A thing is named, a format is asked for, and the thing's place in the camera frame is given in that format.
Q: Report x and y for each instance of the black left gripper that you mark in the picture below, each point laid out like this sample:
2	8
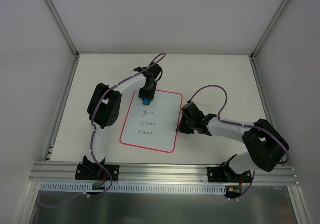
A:
146	94

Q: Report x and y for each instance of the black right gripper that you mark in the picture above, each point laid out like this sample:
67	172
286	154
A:
188	119

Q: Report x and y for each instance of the blue whiteboard eraser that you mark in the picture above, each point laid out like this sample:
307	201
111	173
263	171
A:
146	101

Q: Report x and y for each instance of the pink framed whiteboard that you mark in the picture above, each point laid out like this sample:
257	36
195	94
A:
153	126

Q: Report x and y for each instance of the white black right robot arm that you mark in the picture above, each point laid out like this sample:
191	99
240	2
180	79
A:
265	146

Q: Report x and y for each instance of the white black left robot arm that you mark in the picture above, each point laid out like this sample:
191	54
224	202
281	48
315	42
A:
104	110

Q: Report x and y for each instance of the front aluminium mounting rail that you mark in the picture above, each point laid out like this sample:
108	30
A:
164	174

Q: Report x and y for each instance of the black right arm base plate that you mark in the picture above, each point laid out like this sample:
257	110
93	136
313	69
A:
224	174

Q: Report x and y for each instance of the white slotted cable duct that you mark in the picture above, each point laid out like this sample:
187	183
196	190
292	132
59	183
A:
134	188

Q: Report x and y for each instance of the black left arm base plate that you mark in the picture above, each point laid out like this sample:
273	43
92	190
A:
95	172

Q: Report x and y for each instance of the left aluminium corner post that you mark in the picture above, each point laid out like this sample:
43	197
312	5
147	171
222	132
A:
53	10

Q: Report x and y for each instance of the aluminium corner post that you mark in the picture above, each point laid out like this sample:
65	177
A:
276	16
53	10

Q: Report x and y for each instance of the right aluminium corner post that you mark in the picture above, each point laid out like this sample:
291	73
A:
276	16

